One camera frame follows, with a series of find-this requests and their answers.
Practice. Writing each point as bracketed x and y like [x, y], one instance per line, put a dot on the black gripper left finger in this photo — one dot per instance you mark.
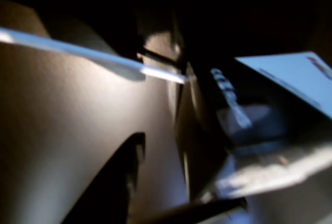
[109, 187]

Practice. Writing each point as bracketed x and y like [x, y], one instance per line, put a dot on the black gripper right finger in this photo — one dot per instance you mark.
[186, 212]

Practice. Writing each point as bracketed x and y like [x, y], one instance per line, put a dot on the black and white servo box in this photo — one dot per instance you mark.
[285, 78]

